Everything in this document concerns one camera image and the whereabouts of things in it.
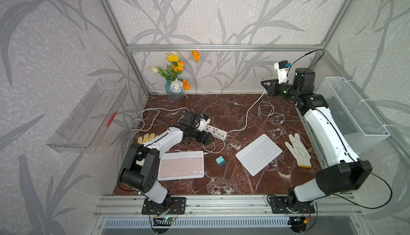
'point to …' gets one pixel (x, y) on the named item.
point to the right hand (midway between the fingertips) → (262, 81)
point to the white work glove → (301, 153)
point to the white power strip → (217, 132)
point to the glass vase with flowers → (174, 86)
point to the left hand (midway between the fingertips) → (208, 136)
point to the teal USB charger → (220, 161)
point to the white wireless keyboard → (258, 154)
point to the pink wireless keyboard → (181, 165)
